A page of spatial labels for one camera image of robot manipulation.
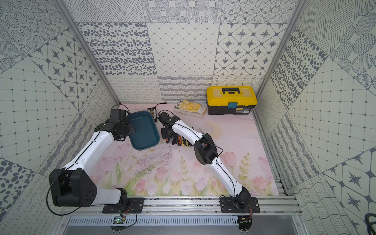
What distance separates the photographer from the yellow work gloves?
1.16m

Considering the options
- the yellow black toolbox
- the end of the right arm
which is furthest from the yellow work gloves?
the end of the right arm

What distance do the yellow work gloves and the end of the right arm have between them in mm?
294

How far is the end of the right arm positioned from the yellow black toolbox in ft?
1.13

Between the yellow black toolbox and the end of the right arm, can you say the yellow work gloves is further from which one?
the end of the right arm

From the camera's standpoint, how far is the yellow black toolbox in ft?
3.39

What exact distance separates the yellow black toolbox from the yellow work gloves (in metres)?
0.08

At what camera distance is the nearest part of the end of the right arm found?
2.53 feet
